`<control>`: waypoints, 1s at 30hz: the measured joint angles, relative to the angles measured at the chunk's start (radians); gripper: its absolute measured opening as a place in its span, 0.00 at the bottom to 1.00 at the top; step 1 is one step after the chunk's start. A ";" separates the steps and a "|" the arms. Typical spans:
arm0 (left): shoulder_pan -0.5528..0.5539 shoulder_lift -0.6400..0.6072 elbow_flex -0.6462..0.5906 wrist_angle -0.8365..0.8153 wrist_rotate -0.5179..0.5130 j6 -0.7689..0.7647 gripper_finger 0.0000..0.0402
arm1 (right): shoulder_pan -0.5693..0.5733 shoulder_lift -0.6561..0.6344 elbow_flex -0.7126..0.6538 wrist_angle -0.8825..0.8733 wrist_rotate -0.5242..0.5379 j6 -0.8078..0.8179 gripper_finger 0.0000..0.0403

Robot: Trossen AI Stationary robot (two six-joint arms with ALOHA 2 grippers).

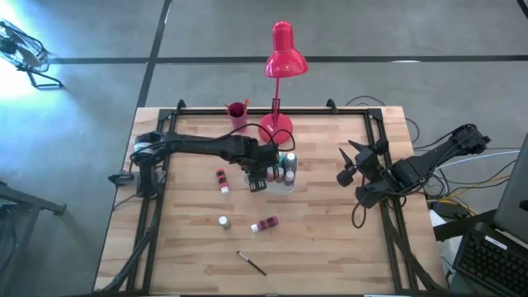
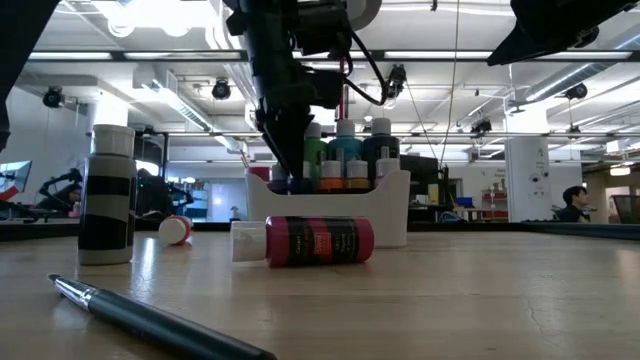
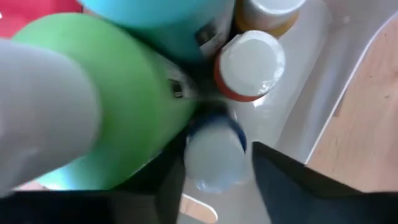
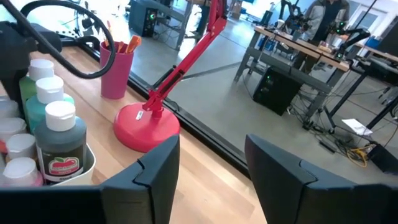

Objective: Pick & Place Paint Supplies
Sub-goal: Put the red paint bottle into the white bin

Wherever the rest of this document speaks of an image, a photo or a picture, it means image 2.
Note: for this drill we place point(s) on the large dark teal paint bottle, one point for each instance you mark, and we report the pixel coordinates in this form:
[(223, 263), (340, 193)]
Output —
[(377, 147)]

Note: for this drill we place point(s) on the large green paint bottle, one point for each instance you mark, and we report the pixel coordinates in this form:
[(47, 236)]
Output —
[(316, 150)]

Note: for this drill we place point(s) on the white plastic bin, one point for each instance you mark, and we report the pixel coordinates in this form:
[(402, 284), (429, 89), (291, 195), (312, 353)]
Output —
[(350, 210)]

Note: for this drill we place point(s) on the black background monitor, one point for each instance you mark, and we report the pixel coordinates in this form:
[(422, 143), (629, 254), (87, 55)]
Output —
[(422, 170)]

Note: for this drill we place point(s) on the pink paint bottle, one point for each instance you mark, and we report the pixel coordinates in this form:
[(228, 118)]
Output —
[(389, 167)]

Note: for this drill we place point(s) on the yellow paint bottle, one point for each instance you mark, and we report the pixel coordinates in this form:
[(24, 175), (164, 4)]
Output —
[(357, 184)]

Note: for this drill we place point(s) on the large light teal paint bottle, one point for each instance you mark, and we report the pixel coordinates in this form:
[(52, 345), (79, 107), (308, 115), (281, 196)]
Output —
[(345, 147)]

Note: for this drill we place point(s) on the black ceiling spotlight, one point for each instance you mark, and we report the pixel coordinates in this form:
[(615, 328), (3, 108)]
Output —
[(52, 97), (398, 75), (481, 126), (576, 91), (221, 91)]

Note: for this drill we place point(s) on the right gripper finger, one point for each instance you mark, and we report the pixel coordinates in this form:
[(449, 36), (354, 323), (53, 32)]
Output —
[(525, 47)]

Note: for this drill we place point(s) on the black aluminium rig frame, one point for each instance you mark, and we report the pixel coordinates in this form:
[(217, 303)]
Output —
[(150, 55)]

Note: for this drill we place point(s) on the red paint bottle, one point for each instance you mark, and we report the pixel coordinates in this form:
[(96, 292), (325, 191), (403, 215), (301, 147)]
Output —
[(172, 231)]

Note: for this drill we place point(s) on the orange paint bottle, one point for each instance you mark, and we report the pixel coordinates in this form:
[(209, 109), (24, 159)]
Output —
[(331, 185)]

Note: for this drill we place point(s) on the tilted background screen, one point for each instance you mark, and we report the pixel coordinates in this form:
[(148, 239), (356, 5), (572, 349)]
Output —
[(15, 175)]

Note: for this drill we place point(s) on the grey paint bottle black label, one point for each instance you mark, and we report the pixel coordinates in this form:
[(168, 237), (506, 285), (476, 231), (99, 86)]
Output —
[(107, 167)]

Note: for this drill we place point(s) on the magenta paint bottle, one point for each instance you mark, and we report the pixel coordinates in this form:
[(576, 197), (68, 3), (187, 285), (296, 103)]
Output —
[(365, 240)]

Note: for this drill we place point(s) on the person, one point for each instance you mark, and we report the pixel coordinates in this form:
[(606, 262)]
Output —
[(70, 197), (150, 192), (575, 197)]

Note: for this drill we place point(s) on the background rack red bins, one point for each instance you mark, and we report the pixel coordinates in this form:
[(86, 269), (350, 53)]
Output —
[(495, 212)]

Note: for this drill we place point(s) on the black background workstation frame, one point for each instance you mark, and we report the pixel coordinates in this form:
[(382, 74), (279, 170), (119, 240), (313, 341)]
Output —
[(200, 134)]

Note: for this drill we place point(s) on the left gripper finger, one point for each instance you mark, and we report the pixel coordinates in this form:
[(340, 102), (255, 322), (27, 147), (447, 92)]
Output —
[(300, 130), (282, 140)]

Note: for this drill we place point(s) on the thin reddish paintbrush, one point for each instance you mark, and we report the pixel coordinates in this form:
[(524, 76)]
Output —
[(245, 161)]

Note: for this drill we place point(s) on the purple paint bottle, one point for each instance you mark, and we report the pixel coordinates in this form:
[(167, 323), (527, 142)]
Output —
[(278, 186)]

